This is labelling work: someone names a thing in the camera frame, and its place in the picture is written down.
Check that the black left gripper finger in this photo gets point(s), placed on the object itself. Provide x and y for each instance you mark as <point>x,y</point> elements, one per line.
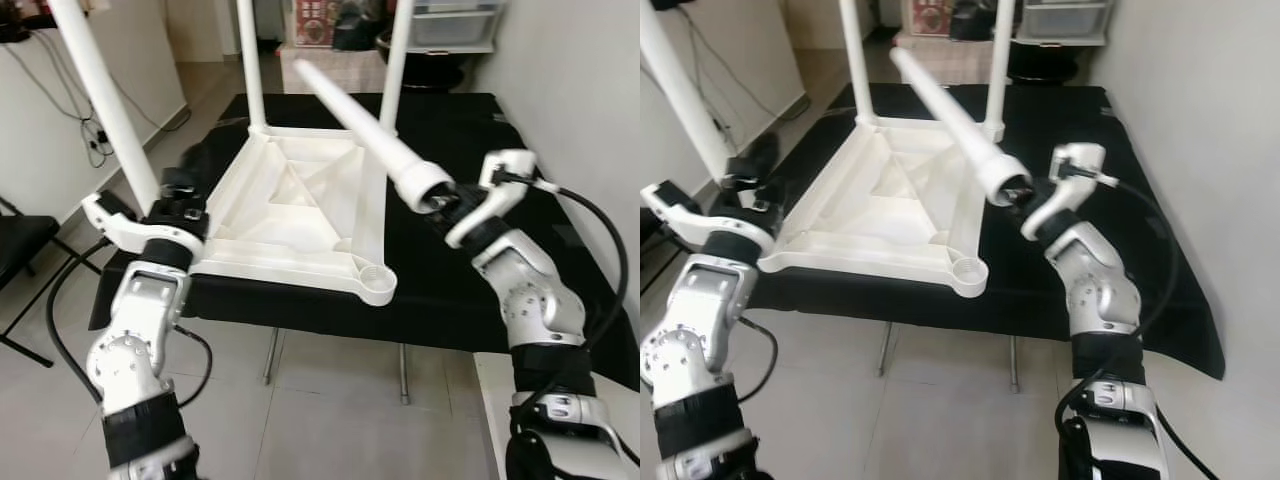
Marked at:
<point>200,162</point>
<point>768,157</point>

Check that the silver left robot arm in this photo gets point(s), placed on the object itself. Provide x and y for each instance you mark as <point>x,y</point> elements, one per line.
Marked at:
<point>700,320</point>
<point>140,320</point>

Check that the black floor mat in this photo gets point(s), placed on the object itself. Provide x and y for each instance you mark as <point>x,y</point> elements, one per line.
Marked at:
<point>850,300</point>
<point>450,290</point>

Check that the white plastic table top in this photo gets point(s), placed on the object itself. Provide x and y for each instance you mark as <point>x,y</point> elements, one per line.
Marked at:
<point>880,220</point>
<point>290,230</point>

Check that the patterned floor rug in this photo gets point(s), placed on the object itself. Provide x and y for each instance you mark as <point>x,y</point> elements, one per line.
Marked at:
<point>950,60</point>
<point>345,70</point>

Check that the black folding chair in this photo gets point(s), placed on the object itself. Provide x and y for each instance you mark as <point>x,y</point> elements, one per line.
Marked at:
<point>20,245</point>

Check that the silver metal support leg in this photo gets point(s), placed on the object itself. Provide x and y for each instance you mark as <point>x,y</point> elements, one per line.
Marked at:
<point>404,375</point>
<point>1014,365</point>
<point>271,355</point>
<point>887,350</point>

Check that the clear plastic storage box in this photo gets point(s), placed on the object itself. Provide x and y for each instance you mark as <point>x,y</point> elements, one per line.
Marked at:
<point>1060,20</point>
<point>455,25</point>

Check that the black bag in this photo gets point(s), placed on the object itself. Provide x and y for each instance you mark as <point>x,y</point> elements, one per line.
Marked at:
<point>970,20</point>
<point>358,28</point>

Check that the red patterned box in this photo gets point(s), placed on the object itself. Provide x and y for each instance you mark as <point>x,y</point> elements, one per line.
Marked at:
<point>925,18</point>
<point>315,22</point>

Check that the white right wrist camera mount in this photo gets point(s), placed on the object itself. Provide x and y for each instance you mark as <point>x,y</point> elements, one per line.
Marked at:
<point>1075,160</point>
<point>505,170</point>

